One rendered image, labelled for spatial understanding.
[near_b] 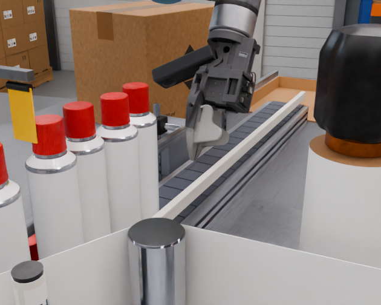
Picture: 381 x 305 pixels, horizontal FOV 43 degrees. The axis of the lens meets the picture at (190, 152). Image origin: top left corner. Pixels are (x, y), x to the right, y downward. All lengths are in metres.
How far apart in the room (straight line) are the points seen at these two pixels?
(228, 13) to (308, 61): 4.21
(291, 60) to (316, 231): 4.56
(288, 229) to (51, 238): 0.33
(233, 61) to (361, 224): 0.41
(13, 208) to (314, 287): 0.26
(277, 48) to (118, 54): 3.96
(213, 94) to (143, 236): 0.49
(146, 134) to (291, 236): 0.24
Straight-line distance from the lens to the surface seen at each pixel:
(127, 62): 1.10
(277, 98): 1.50
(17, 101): 0.49
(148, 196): 0.64
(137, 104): 0.60
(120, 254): 0.34
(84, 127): 0.53
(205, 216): 0.76
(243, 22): 0.80
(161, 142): 0.76
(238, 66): 0.78
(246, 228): 0.69
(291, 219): 0.72
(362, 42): 0.42
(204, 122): 0.77
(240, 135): 1.03
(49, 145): 0.49
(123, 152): 0.57
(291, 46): 4.98
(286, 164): 1.03
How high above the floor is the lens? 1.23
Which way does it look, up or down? 22 degrees down
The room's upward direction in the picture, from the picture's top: straight up
